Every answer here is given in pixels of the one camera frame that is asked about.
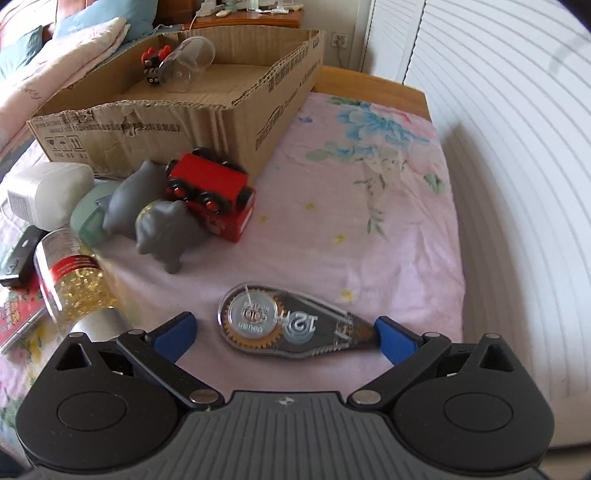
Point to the mint green round case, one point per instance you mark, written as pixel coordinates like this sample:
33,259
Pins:
87,217

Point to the red toy train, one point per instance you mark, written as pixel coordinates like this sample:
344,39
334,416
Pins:
207,177

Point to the light blue pillow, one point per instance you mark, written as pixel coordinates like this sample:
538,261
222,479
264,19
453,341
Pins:
106,16

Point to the clear plastic cup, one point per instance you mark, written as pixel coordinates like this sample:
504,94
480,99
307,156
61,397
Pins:
191,60

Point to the grey animal toy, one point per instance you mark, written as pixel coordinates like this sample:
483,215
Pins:
129,198
168,230

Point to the white power adapter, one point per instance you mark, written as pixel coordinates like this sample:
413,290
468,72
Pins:
51,191

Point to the teal pillow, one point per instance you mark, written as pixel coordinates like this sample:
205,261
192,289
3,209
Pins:
18,50

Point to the clear correction tape dispenser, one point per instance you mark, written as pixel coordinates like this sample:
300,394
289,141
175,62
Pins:
277,318

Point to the white louvred wardrobe doors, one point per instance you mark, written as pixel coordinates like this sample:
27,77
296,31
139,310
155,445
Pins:
508,138

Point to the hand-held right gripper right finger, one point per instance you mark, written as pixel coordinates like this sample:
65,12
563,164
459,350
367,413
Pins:
392,339

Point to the white wall socket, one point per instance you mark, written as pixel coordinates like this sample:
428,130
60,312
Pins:
340,40

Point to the clear bottle with yellow beads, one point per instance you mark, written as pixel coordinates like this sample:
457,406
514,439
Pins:
74,277

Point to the wooden headboard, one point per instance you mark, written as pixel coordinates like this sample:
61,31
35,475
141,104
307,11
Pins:
178,11

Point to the pink floral bedsheet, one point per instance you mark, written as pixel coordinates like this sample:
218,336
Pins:
346,207

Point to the black remote control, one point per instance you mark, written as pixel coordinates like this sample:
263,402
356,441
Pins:
21,256

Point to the wooden bed frame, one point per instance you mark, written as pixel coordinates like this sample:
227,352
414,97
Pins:
369,83

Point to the black toy train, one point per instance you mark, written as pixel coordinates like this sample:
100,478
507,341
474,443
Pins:
152,67

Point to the cardboard box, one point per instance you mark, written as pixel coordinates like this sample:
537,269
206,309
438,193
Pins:
184,134

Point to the wooden nightstand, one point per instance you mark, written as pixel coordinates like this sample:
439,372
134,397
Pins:
249,21

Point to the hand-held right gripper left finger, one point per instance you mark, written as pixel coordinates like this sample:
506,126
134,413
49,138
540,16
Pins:
178,334

